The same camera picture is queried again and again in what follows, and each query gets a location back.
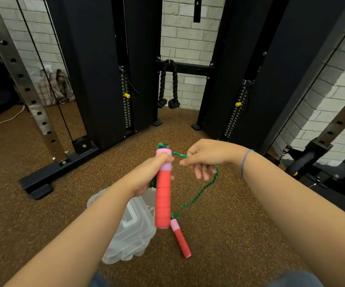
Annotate person's right hand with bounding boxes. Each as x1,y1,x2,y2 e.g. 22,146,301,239
179,139,249,181

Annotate person's left hand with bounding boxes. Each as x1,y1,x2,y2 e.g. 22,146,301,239
130,152,176,198

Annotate green jump rope cord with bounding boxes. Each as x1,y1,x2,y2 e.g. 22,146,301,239
150,143,220,220

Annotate red pink jump rope handle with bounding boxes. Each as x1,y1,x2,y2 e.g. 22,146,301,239
155,148,173,230
170,219,192,259

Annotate person's right forearm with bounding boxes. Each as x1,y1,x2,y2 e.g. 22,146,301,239
241,151,345,287

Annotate person's left forearm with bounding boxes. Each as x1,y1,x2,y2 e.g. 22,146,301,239
3,176,137,287

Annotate blue wristband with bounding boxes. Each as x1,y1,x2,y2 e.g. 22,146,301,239
241,149,255,176

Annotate black weight stack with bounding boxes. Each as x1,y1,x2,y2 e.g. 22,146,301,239
223,80,251,140
119,66,133,131

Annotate clear plastic storage box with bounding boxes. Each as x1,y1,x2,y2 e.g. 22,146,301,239
87,187,157,265

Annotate black rack base foot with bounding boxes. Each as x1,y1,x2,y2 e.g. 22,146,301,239
19,136,100,201

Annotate black padded roller bar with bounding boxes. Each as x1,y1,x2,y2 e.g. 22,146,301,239
285,151,317,176

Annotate plaid fabric bag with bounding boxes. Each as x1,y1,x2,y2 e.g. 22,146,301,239
38,69,76,107

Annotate blue jeans trousers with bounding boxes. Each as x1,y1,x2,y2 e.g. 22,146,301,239
88,270,324,287

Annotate silver perforated steel upright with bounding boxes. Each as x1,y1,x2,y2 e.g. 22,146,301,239
0,0,69,163

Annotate dark perforated steel upright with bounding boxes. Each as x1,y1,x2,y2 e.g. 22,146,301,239
310,86,345,147

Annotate black triceps rope attachment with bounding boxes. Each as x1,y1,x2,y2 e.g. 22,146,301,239
157,59,181,109

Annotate black cable crossover machine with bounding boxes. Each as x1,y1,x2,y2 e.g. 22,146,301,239
45,0,345,156

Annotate black hanging strap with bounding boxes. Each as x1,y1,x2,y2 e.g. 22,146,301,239
193,0,202,23

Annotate black machine base plate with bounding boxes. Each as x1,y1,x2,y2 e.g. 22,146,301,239
267,137,345,223

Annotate thin black machine cable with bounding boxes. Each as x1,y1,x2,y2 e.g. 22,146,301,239
42,0,71,82
14,0,75,141

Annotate white floor cable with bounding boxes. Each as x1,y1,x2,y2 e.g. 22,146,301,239
0,105,26,135

